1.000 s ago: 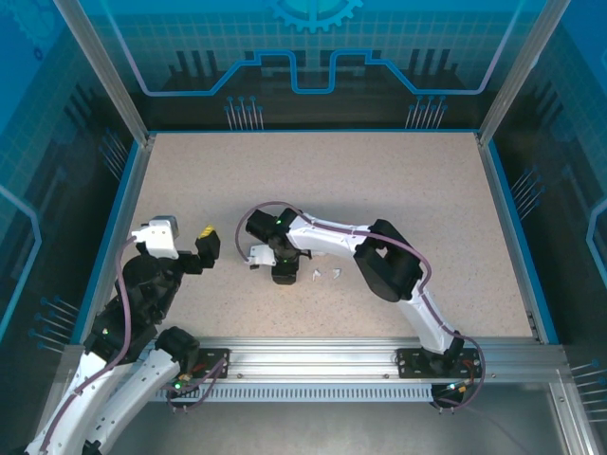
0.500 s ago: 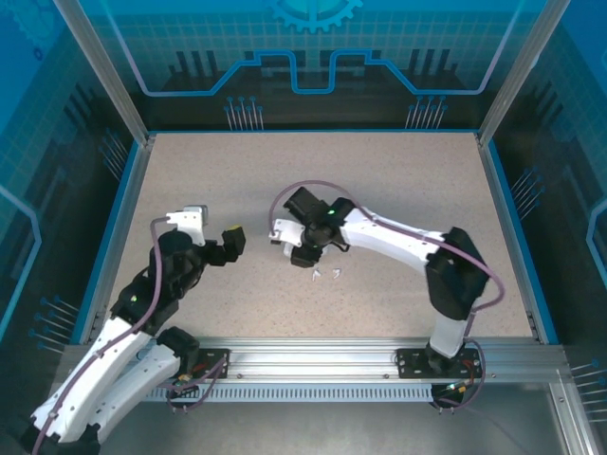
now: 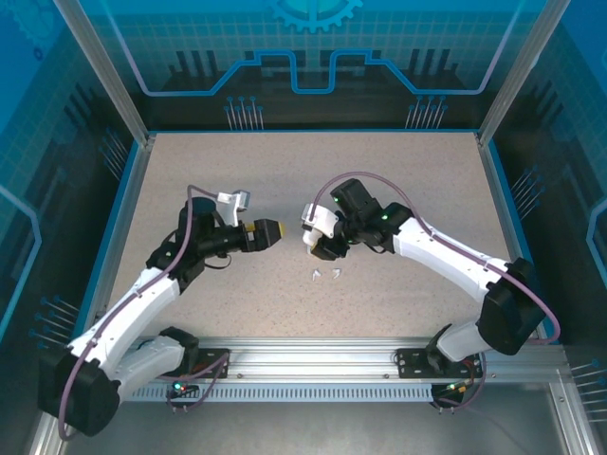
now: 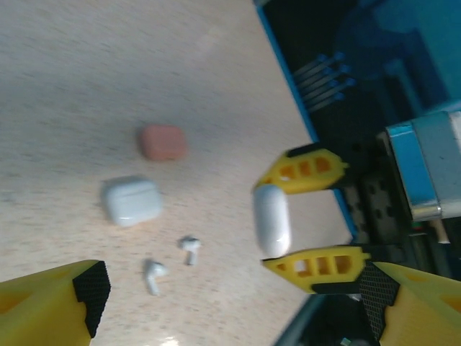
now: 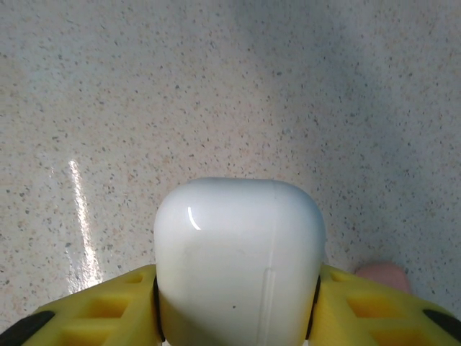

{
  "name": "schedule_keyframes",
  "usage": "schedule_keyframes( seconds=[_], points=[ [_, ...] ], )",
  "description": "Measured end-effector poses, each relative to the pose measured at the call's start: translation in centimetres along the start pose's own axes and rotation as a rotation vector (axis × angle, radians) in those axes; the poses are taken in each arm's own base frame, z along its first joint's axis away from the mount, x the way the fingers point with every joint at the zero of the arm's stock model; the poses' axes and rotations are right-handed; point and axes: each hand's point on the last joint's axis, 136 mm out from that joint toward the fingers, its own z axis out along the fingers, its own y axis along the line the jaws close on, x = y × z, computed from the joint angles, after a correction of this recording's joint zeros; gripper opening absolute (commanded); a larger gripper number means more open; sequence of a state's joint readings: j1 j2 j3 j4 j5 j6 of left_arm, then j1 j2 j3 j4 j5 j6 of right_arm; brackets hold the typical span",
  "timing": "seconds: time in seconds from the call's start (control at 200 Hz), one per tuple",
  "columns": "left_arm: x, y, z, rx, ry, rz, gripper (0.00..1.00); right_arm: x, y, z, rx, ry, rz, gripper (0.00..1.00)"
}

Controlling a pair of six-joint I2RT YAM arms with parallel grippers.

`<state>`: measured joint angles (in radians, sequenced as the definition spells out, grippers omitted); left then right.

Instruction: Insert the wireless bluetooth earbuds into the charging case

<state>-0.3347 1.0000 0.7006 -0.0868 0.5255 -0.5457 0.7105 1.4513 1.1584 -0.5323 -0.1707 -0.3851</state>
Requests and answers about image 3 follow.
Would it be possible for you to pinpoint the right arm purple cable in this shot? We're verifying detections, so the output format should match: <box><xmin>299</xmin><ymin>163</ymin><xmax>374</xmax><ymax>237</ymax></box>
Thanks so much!
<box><xmin>307</xmin><ymin>171</ymin><xmax>563</xmax><ymax>345</ymax></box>

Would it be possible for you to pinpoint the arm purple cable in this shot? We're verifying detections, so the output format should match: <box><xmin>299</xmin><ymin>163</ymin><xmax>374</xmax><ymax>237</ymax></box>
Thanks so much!
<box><xmin>57</xmin><ymin>184</ymin><xmax>222</xmax><ymax>442</ymax></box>
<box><xmin>307</xmin><ymin>171</ymin><xmax>563</xmax><ymax>345</ymax></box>

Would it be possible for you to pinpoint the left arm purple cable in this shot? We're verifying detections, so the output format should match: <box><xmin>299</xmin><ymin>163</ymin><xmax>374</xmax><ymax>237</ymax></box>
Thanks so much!
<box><xmin>57</xmin><ymin>184</ymin><xmax>222</xmax><ymax>442</ymax></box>

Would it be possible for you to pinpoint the aluminium table side rail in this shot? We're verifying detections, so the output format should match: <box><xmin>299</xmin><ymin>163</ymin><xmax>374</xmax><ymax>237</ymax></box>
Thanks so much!
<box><xmin>475</xmin><ymin>132</ymin><xmax>551</xmax><ymax>343</ymax></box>
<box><xmin>75</xmin><ymin>134</ymin><xmax>157</xmax><ymax>342</ymax></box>

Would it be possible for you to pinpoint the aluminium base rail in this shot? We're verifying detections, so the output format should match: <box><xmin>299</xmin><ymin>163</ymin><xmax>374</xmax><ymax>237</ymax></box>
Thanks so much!
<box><xmin>196</xmin><ymin>335</ymin><xmax>568</xmax><ymax>383</ymax></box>

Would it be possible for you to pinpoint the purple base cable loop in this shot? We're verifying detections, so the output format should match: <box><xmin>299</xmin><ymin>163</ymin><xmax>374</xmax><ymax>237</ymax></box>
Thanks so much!
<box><xmin>433</xmin><ymin>353</ymin><xmax>489</xmax><ymax>413</ymax></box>
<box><xmin>163</xmin><ymin>354</ymin><xmax>231</xmax><ymax>414</ymax></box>

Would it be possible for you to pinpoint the slotted grey cable duct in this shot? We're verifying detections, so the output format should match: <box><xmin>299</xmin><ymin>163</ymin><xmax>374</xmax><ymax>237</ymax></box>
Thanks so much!
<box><xmin>120</xmin><ymin>382</ymin><xmax>440</xmax><ymax>403</ymax></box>

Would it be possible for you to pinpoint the aluminium frame post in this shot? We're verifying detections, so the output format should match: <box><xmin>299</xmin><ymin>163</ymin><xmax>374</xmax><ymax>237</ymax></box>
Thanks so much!
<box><xmin>26</xmin><ymin>411</ymin><xmax>65</xmax><ymax>455</ymax></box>
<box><xmin>549</xmin><ymin>378</ymin><xmax>599</xmax><ymax>455</ymax></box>
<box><xmin>475</xmin><ymin>0</ymin><xmax>574</xmax><ymax>148</ymax></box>
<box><xmin>52</xmin><ymin>0</ymin><xmax>157</xmax><ymax>146</ymax></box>

